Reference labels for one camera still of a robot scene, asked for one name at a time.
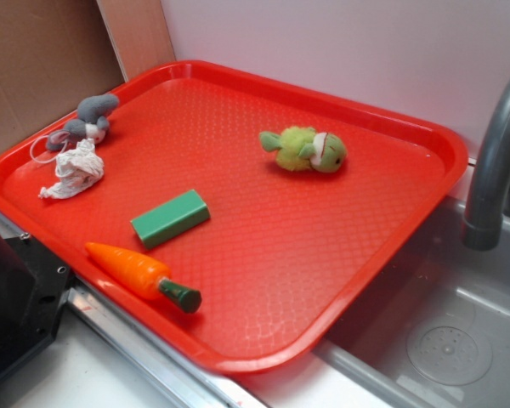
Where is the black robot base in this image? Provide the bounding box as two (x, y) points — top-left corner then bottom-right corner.
(0, 235), (72, 382)

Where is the crumpled white paper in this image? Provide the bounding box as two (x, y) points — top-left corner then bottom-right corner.
(38, 139), (105, 200)

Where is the red plastic tray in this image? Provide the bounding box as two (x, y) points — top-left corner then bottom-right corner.
(0, 61), (468, 374)

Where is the green rectangular block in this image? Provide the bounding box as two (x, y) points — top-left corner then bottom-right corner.
(130, 190), (211, 249)

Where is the green plush toy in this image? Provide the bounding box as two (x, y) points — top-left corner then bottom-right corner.
(258, 126), (348, 173)

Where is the orange plastic toy carrot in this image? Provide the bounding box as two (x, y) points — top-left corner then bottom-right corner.
(85, 242), (202, 314)

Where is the grey plush mouse toy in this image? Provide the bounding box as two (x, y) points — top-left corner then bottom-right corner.
(29, 93), (120, 164)

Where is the grey plastic sink basin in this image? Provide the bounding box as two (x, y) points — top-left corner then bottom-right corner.
(315, 199), (510, 407)

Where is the grey sink faucet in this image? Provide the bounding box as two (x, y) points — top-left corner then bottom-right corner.
(462, 80), (510, 251)

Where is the brown cardboard panel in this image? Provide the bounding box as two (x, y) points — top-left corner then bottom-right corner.
(0, 1), (175, 153)

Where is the silver metal rail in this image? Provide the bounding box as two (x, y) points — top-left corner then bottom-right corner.
(0, 199), (256, 408)

